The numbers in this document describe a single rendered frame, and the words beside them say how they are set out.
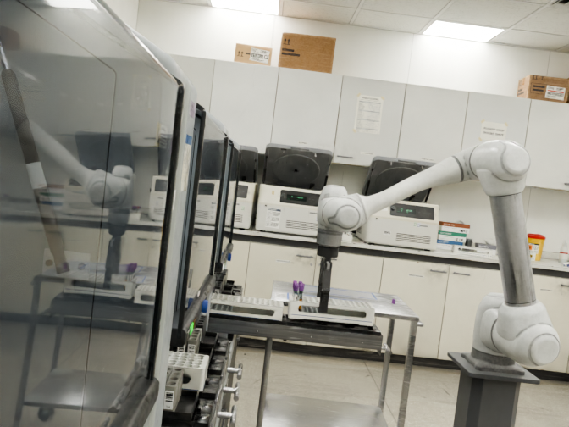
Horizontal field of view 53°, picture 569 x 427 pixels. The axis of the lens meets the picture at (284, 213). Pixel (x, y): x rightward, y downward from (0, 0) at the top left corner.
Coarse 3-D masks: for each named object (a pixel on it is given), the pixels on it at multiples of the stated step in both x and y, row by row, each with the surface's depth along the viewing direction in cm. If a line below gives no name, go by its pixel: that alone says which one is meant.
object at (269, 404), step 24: (288, 288) 254; (312, 288) 262; (336, 288) 269; (384, 312) 228; (408, 312) 233; (264, 360) 227; (384, 360) 270; (408, 360) 227; (264, 384) 228; (384, 384) 270; (408, 384) 228; (264, 408) 252; (288, 408) 255; (312, 408) 259; (336, 408) 262; (360, 408) 265
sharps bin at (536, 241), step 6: (528, 234) 472; (534, 234) 468; (528, 240) 468; (534, 240) 465; (540, 240) 464; (534, 246) 465; (540, 246) 465; (534, 252) 466; (540, 252) 467; (540, 258) 469
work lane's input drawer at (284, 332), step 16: (208, 320) 192; (224, 320) 192; (240, 320) 193; (256, 320) 193; (272, 320) 194; (288, 320) 201; (304, 320) 204; (272, 336) 193; (288, 336) 193; (304, 336) 193; (320, 336) 193; (336, 336) 194; (352, 336) 194; (368, 336) 194
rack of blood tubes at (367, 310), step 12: (312, 300) 198; (336, 300) 203; (300, 312) 195; (312, 312) 196; (336, 312) 205; (348, 312) 205; (360, 312) 205; (372, 312) 195; (360, 324) 195; (372, 324) 196
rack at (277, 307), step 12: (216, 300) 193; (228, 300) 195; (240, 300) 198; (252, 300) 199; (264, 300) 201; (276, 300) 204; (216, 312) 194; (228, 312) 194; (240, 312) 204; (252, 312) 204; (264, 312) 204; (276, 312) 194
